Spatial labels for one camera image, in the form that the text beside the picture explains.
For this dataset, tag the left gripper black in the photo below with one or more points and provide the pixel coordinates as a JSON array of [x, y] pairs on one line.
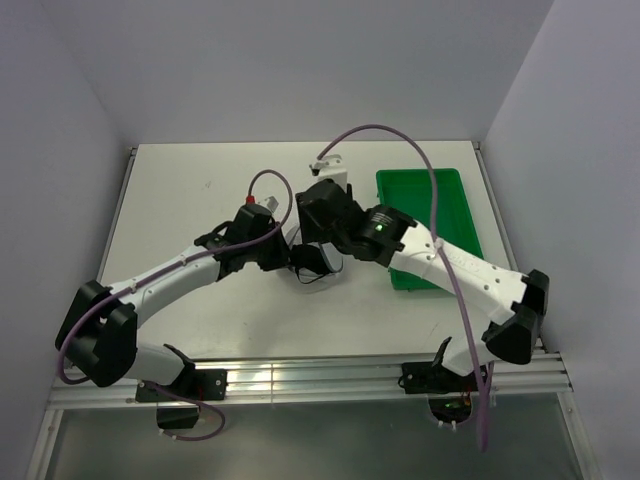
[[280, 257]]

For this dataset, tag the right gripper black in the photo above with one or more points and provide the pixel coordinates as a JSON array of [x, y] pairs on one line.
[[309, 229]]

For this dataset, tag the white mesh laundry bag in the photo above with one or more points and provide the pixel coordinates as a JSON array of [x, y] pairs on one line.
[[294, 236]]

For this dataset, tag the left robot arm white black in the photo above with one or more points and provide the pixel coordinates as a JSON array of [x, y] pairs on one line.
[[99, 333]]

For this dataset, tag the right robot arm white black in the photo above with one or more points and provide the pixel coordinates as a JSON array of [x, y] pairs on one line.
[[514, 303]]

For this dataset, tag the green plastic tray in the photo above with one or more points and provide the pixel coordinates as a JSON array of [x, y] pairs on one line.
[[410, 191]]

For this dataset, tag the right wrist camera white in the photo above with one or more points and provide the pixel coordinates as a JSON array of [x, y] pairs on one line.
[[330, 167]]

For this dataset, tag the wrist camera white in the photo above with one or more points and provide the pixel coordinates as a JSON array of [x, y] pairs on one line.
[[270, 203], [330, 167]]

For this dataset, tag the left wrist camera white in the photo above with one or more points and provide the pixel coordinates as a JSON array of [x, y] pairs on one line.
[[270, 203]]

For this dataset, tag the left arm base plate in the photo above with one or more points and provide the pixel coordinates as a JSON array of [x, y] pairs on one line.
[[210, 387]]

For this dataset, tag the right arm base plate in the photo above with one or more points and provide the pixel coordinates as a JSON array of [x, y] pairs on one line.
[[430, 377]]

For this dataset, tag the aluminium mounting rail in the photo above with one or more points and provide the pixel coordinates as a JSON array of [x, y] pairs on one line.
[[318, 379]]

